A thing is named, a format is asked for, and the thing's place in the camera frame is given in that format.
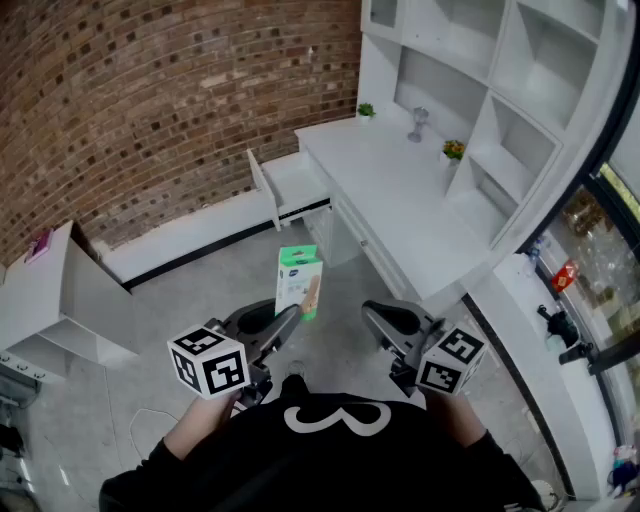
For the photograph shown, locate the pink book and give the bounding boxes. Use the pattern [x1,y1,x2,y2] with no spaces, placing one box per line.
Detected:
[24,227,55,265]

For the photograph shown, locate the green and white box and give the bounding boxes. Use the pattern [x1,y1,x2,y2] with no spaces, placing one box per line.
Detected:
[274,244,325,323]

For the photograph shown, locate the white glazed cabinet door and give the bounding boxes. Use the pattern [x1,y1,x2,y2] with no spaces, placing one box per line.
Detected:
[368,0,404,32]

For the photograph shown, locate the white window counter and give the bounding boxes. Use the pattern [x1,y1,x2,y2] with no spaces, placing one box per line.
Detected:
[460,252,624,502]

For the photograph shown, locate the white drawer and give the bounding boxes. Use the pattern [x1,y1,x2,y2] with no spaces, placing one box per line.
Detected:
[246,148,334,233]

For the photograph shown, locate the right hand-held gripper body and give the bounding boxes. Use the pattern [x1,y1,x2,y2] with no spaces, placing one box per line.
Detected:
[383,318,489,399]

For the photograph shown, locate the white shelf unit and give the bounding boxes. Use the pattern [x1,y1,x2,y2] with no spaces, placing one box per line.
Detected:
[357,0,632,251]

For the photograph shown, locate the white side cabinet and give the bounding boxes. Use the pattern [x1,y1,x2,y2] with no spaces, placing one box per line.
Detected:
[0,219,142,384]

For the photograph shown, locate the white desk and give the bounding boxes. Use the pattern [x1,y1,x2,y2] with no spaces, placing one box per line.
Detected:
[293,116,497,303]

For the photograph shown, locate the white low wall ledge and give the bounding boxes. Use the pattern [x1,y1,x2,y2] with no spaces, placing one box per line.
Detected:
[91,188,281,293]

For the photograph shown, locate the clear water bottle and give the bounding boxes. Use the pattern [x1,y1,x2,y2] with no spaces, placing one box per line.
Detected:
[526,236,551,265]

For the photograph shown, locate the potted orange flowers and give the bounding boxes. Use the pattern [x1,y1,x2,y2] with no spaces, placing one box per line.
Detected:
[441,139,466,166]

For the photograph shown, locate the red packet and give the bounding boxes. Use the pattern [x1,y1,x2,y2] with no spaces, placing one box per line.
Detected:
[551,259,582,294]

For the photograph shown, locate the black device on counter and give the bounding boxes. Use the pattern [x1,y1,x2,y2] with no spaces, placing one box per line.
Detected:
[536,303,582,352]

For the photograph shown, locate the person's right forearm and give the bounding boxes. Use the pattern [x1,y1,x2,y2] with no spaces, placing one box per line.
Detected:
[423,391,490,450]

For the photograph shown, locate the person's left forearm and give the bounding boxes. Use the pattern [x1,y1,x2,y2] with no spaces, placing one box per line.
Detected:
[162,389,242,462]

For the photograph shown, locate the white floor cable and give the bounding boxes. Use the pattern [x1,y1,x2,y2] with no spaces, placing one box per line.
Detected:
[127,406,177,464]

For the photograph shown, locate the black bar handle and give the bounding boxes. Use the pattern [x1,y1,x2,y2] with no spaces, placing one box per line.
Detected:
[558,339,640,377]

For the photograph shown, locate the person's black shirt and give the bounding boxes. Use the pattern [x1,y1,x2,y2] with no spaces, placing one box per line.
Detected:
[98,374,547,512]

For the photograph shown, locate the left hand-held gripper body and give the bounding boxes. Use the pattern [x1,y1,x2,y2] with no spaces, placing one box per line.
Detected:
[167,319,280,407]

